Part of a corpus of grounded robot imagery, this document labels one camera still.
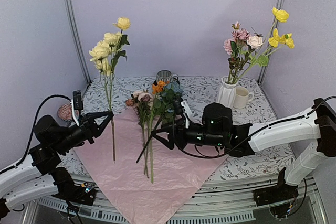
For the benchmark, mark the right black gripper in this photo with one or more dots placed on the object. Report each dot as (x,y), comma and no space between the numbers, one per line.
(169,130)

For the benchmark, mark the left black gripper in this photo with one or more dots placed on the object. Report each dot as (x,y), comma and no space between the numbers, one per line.
(90,127)

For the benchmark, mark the blue hydrangea flower stem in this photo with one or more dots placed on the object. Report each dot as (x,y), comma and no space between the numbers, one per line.
(173,91)

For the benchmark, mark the purple pink wrapping paper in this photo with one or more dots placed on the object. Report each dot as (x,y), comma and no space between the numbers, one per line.
(118,172)

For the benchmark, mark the cream yellow rose stem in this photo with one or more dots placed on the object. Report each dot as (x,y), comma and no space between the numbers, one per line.
(106,54)

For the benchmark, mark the pink rose flower stem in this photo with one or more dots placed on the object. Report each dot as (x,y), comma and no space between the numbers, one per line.
(236,48)

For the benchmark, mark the yellow poppy flower stem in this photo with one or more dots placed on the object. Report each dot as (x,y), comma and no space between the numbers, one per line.
(272,42)

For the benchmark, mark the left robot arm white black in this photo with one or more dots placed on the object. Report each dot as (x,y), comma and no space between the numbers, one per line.
(40,173)

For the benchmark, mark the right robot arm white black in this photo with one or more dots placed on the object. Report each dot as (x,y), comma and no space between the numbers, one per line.
(316,124)

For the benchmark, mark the white ribbed vase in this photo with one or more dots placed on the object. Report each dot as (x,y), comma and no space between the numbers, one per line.
(227,93)

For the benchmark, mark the red patterned bowl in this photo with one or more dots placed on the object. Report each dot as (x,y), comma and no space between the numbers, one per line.
(65,112)

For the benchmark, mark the dusty pink rose stem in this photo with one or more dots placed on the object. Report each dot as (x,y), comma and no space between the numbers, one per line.
(141,102)

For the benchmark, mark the floral patterned tablecloth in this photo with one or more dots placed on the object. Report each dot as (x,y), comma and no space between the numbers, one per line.
(200,91)

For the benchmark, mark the orange flower stem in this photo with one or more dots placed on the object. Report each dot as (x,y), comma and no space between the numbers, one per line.
(158,109)

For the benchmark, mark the striped grey cup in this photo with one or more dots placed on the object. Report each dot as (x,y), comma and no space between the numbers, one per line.
(166,76)

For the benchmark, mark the cream mug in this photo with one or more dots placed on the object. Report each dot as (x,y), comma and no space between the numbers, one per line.
(243,96)

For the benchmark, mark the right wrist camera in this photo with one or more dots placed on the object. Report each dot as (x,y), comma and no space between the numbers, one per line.
(182,118)

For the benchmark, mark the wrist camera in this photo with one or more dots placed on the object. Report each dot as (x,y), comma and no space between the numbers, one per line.
(76,106)
(182,118)

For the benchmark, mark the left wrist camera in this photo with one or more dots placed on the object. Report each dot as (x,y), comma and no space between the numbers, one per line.
(76,106)

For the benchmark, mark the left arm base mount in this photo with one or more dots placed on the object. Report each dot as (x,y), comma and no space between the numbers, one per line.
(69,191)

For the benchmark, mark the front aluminium rail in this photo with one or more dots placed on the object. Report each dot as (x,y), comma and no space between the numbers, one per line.
(229,201)

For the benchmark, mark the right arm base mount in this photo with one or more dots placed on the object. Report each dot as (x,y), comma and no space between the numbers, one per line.
(275,194)

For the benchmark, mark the left aluminium frame post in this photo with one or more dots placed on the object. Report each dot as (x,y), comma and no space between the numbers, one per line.
(76,40)

